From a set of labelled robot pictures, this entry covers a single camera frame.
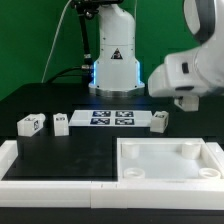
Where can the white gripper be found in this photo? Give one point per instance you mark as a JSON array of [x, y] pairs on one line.
[[180, 75]]

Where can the white square tabletop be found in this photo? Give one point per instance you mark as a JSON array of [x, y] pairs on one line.
[[169, 159]]

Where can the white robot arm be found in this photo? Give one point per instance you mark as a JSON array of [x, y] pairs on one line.
[[117, 71]]

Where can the white U-shaped obstacle fence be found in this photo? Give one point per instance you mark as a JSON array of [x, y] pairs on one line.
[[203, 195]]

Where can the white marker base plate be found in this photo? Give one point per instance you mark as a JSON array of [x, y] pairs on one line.
[[111, 118]]

